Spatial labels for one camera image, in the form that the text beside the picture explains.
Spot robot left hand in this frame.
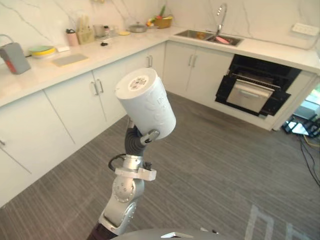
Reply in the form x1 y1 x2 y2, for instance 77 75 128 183
124 117 161 156

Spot white cabinet door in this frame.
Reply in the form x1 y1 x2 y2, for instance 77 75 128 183
92 62 133 123
124 41 167 95
0 147 32 208
43 71 107 145
163 41 197 97
186 47 235 111
0 89 76 191

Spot double stainless steel sink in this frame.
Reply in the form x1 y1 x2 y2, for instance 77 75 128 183
173 29 245 48

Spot black built-in dishwasher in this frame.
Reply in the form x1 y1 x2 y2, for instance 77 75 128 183
226 54 302 92

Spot grey robot torso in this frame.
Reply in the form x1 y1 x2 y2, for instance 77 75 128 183
117 227 223 240

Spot grey and yellow cutting board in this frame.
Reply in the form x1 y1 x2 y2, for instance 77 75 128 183
51 53 90 68

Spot steel pot with lid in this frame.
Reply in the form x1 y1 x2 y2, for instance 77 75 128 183
128 21 149 34

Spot beige utensil holder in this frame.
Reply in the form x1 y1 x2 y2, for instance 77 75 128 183
75 26 96 46

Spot clear glass jar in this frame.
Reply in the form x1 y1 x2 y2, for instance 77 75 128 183
93 24 106 39

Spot yellow woven basket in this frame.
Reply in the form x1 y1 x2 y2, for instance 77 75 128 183
154 16 174 29

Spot beige kitchen utensils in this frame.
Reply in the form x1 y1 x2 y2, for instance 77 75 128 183
77 14 91 32

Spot green plate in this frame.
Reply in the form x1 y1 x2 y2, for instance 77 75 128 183
29 45 55 52

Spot green and red vegetables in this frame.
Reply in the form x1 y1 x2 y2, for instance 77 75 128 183
158 4 168 20

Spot grey and red appliance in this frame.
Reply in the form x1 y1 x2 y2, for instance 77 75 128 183
0 42 32 75

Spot chrome spring faucet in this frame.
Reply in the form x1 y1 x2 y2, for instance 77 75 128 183
215 2 228 36

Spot black floor equipment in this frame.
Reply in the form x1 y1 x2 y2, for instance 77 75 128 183
282 119 320 138

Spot white power strip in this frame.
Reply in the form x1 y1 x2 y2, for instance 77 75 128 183
290 22 316 36

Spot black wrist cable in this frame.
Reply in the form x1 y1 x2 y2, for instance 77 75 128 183
108 154 127 171

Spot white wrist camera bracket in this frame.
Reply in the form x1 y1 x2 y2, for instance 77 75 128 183
114 166 158 182

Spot wire dishwasher rack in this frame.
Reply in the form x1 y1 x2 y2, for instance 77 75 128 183
231 72 282 89

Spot black floor cables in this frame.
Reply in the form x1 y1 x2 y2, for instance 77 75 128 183
298 136 320 181

